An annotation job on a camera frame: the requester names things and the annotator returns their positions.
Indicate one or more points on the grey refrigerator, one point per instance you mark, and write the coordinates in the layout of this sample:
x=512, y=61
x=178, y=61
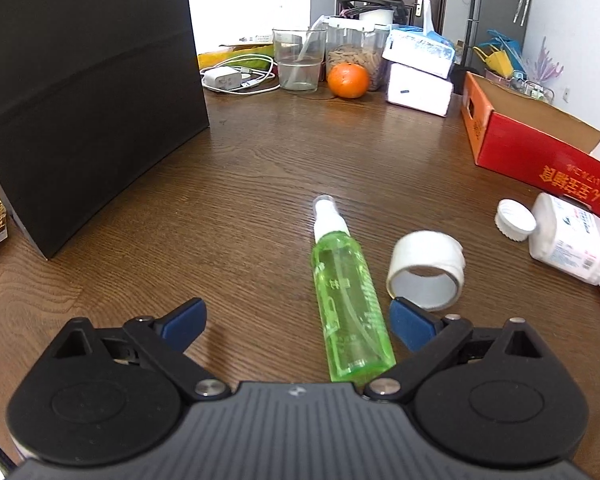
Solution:
x=497, y=23

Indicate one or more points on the purple tissue pack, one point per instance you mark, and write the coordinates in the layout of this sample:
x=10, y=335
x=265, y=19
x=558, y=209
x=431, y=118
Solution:
x=418, y=90

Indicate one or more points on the white charger with cable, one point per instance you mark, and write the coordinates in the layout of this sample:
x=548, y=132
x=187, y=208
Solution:
x=242, y=75

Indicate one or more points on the clear cotton swab box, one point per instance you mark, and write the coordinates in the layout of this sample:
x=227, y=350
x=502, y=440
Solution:
x=566, y=237

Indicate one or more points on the orange fruit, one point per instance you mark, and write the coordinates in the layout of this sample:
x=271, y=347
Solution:
x=348, y=81

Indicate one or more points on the blue tissue pack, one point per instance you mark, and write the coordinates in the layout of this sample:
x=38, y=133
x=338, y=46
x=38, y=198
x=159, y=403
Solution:
x=431, y=53

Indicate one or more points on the green spray bottle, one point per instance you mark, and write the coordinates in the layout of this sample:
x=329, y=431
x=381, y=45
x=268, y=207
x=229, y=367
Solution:
x=356, y=338

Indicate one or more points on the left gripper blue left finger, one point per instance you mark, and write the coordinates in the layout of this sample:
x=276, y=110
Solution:
x=178, y=329

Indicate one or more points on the black monitor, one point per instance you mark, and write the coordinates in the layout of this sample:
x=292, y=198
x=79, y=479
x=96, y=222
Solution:
x=93, y=93

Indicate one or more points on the metal storage rack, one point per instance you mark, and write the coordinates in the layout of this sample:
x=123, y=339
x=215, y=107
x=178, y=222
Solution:
x=520, y=83

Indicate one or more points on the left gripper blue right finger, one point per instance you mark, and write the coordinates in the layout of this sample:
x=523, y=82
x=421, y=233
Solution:
x=420, y=330

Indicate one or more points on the white round lid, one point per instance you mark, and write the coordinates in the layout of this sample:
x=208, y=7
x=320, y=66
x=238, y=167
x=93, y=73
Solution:
x=514, y=220

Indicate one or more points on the clear food container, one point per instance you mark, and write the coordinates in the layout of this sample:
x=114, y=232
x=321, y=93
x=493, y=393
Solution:
x=357, y=42

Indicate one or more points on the clear glass cup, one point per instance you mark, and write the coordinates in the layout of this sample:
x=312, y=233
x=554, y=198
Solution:
x=299, y=55

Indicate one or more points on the white tape roll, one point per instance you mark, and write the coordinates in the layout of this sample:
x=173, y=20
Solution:
x=428, y=269

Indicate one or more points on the red cardboard pumpkin box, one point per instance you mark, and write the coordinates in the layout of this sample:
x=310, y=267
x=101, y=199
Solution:
x=532, y=142

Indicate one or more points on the yellow blue bags pile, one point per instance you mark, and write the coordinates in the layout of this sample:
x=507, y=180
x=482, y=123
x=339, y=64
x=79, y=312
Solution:
x=501, y=55

